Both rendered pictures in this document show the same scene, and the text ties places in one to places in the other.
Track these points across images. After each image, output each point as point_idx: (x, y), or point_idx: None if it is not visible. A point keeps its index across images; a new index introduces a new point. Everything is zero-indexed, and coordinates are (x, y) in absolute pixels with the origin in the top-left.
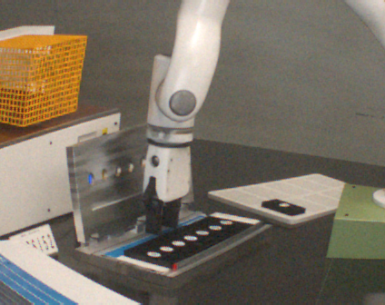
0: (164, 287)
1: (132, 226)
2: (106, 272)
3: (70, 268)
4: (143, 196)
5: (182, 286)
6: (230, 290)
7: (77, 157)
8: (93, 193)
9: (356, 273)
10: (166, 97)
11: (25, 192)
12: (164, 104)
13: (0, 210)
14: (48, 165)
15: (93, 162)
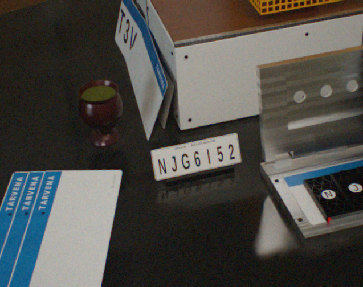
0: (298, 245)
1: None
2: (266, 203)
3: (231, 188)
4: None
5: (319, 249)
6: (358, 281)
7: (267, 79)
8: (301, 110)
9: None
10: None
11: (256, 83)
12: None
13: (200, 102)
14: (304, 55)
15: (305, 80)
